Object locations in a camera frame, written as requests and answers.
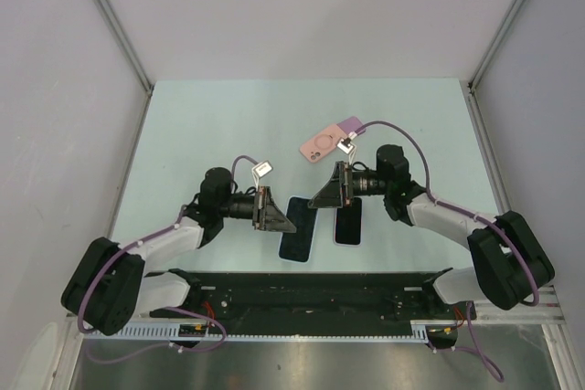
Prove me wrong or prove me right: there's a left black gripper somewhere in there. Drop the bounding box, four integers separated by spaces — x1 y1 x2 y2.
218 186 296 233

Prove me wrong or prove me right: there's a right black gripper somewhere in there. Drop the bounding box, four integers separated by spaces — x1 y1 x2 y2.
309 161 391 208

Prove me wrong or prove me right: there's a black smartphone teal frame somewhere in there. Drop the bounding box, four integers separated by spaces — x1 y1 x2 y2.
334 197 363 246

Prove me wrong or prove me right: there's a lavender phone case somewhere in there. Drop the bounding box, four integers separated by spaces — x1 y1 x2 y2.
332 196 365 248

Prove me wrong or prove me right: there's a black smartphone blue frame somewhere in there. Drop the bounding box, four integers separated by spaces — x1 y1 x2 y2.
278 196 318 263

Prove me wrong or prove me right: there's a light blue phone case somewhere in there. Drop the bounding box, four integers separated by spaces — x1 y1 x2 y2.
277 195 320 265

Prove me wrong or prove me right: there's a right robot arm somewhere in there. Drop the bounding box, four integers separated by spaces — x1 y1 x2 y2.
309 144 555 318

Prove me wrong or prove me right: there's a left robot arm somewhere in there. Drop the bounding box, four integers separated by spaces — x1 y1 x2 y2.
61 167 297 335

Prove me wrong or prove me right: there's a pink phone case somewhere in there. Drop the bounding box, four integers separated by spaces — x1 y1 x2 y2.
299 124 346 163

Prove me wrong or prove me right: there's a purple phone case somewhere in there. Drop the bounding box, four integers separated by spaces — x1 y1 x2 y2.
337 116 367 139

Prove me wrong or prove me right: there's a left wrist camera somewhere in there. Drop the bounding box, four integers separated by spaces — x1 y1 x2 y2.
251 161 273 189

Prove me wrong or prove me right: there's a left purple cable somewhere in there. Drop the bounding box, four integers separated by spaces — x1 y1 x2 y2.
76 154 257 364

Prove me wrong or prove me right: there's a purple cable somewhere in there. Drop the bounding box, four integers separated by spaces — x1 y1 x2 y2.
76 154 257 364
351 120 540 382

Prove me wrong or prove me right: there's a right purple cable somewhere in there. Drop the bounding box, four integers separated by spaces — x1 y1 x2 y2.
351 120 540 382

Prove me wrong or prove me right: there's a slotted cable duct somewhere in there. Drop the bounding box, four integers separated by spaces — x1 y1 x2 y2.
86 320 459 343

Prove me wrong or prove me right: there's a right aluminium frame post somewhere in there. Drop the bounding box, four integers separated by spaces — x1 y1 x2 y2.
465 0 557 94

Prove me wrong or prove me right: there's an aluminium frame post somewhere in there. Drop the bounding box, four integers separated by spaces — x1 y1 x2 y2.
68 0 154 97
465 0 557 94

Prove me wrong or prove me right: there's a left aluminium frame post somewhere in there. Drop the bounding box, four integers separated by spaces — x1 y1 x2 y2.
68 0 154 97

